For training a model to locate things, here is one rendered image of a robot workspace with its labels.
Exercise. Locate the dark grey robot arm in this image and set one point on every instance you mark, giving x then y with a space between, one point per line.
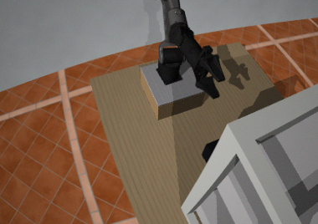
180 35

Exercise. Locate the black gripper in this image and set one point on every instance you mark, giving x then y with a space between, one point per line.
210 63

